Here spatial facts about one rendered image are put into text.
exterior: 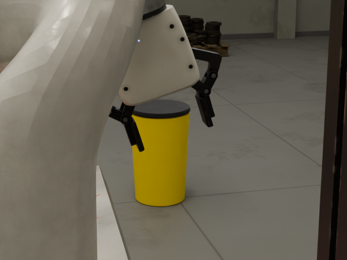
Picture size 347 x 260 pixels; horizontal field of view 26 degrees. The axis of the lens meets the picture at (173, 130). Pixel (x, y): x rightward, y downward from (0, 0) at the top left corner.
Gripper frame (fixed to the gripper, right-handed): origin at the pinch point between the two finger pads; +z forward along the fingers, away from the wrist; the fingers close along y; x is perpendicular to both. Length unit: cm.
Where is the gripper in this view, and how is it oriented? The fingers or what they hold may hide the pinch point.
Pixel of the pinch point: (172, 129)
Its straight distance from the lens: 94.7
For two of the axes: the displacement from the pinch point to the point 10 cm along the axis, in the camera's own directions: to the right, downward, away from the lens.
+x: -1.9, -2.7, 9.4
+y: 9.4, -3.3, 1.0
